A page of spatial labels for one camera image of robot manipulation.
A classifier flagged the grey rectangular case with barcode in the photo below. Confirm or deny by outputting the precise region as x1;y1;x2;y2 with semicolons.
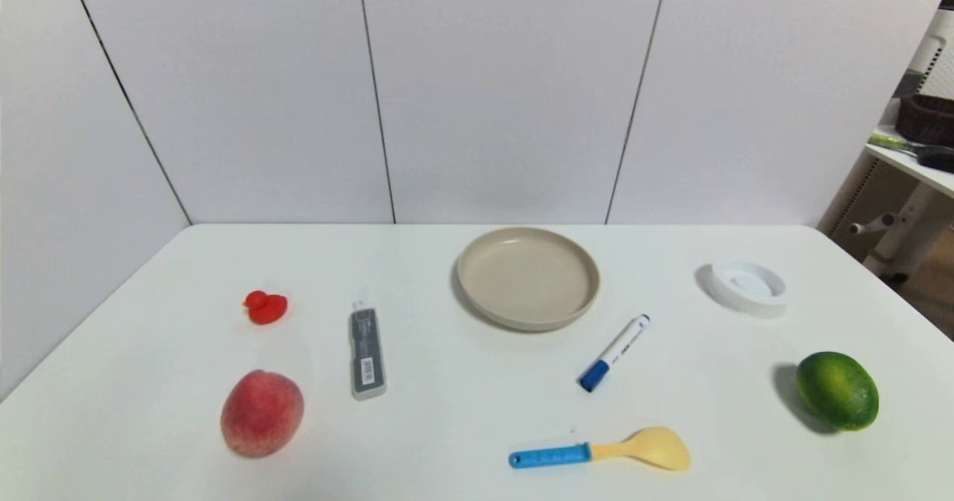
350;303;388;401

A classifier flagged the white side desk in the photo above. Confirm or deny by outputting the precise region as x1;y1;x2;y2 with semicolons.
850;125;954;278

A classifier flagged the pink peach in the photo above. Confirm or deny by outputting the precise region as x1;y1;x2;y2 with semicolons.
221;370;305;459

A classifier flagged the white perforated panel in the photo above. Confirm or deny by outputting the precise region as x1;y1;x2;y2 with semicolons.
911;9;954;99

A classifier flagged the beige round plate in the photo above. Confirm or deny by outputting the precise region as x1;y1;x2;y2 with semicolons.
457;227;601;333

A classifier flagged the black item on desk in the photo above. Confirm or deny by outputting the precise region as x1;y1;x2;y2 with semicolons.
915;145;954;173

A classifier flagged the green lime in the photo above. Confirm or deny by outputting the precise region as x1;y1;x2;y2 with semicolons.
795;351;880;432

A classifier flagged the red rubber duck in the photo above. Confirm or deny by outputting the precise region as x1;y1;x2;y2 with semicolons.
243;290;288;326

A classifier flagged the green elongated item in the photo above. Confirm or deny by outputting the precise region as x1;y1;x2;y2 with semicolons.
868;133;925;153

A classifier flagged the yellow spoon with blue handle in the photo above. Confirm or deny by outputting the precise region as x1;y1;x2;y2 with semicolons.
509;426;692;473

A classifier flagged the dark brown woven basket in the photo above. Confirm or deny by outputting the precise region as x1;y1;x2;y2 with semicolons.
895;94;954;146

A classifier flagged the white marker with blue cap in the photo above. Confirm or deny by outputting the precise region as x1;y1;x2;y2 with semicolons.
578;314;651;393

